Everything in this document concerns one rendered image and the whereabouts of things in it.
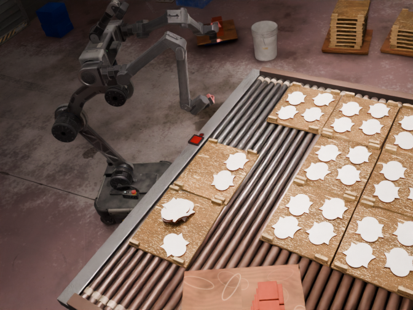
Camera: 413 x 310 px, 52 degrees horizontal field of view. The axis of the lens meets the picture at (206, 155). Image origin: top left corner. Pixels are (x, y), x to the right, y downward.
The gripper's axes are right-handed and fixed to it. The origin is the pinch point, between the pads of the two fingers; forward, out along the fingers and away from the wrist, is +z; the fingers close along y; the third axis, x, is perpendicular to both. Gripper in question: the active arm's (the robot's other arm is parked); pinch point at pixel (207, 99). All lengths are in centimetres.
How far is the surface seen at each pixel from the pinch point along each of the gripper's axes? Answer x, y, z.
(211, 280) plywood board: -61, 21, -106
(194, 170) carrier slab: -29.2, -7.9, -39.6
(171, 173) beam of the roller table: -24, -21, -43
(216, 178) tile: -38, 5, -43
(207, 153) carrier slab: -26.2, -4.2, -24.9
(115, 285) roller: -47, -27, -114
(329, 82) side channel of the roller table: -35, 55, 55
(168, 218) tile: -37, -6, -80
